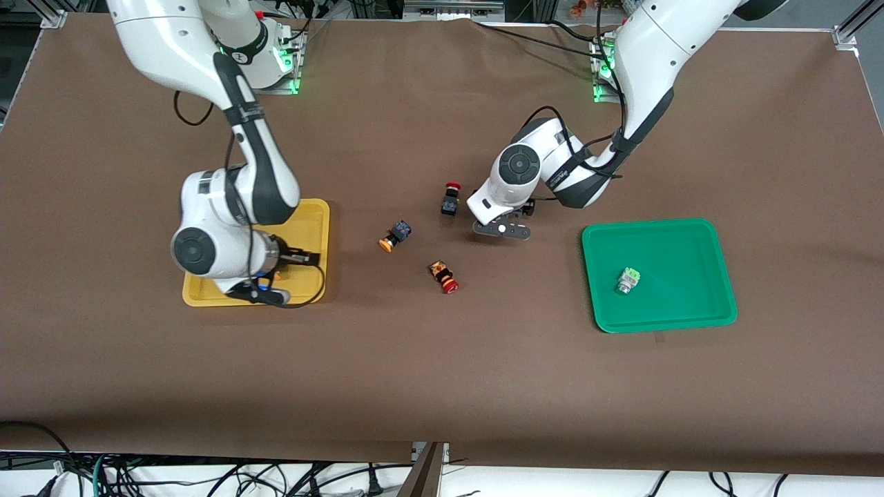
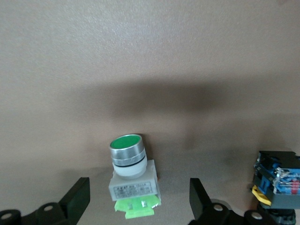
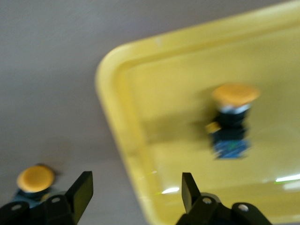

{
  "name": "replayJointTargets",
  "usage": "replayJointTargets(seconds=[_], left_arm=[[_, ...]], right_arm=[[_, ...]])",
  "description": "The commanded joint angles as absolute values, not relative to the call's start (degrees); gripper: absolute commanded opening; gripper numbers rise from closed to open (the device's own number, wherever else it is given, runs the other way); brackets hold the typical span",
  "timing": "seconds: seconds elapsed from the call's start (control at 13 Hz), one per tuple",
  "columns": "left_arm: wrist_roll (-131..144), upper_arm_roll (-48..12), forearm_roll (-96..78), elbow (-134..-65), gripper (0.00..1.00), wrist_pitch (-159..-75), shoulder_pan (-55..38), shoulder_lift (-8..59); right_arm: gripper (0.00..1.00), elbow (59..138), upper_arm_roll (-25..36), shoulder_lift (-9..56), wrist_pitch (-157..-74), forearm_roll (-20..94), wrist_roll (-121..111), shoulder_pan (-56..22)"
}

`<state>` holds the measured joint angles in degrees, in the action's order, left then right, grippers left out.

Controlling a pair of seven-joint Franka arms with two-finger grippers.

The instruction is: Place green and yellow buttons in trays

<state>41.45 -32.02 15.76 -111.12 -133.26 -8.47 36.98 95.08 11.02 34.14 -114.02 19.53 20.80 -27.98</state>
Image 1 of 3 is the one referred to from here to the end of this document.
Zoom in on red button with orange block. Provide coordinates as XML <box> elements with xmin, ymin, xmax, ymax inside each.
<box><xmin>428</xmin><ymin>260</ymin><xmax>459</xmax><ymax>295</ymax></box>

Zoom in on yellow plastic tray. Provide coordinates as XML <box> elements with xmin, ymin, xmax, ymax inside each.
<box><xmin>182</xmin><ymin>198</ymin><xmax>331</xmax><ymax>308</ymax></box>

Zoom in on brown table cover mat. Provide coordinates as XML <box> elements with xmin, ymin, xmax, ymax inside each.
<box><xmin>0</xmin><ymin>12</ymin><xmax>884</xmax><ymax>477</ymax></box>

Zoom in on green plastic tray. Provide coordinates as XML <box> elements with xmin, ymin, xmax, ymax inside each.
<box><xmin>582</xmin><ymin>218</ymin><xmax>738</xmax><ymax>334</ymax></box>

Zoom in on dark table leg profile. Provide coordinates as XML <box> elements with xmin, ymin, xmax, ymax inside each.
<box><xmin>396</xmin><ymin>442</ymin><xmax>446</xmax><ymax>497</ymax></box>

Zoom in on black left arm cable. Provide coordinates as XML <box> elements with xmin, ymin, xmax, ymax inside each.
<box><xmin>515</xmin><ymin>21</ymin><xmax>629</xmax><ymax>182</ymax></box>

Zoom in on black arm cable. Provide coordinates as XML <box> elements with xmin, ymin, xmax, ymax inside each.
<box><xmin>173</xmin><ymin>90</ymin><xmax>239</xmax><ymax>228</ymax></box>
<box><xmin>515</xmin><ymin>21</ymin><xmax>629</xmax><ymax>182</ymax></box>

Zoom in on black cable on table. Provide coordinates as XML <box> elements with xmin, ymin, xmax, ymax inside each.
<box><xmin>472</xmin><ymin>19</ymin><xmax>602</xmax><ymax>59</ymax></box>

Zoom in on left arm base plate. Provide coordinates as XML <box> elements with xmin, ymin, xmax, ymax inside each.
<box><xmin>589</xmin><ymin>31</ymin><xmax>622</xmax><ymax>104</ymax></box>

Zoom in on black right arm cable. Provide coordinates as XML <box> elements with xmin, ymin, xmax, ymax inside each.
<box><xmin>173</xmin><ymin>90</ymin><xmax>239</xmax><ymax>228</ymax></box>

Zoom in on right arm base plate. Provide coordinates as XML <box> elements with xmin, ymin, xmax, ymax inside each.
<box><xmin>238</xmin><ymin>14</ymin><xmax>308</xmax><ymax>95</ymax></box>

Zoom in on green floor cable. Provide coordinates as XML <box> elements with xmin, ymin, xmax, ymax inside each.
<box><xmin>88</xmin><ymin>453</ymin><xmax>113</xmax><ymax>497</ymax></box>

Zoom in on black floor cable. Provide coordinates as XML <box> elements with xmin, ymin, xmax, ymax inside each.
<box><xmin>0</xmin><ymin>420</ymin><xmax>78</xmax><ymax>480</ymax></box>

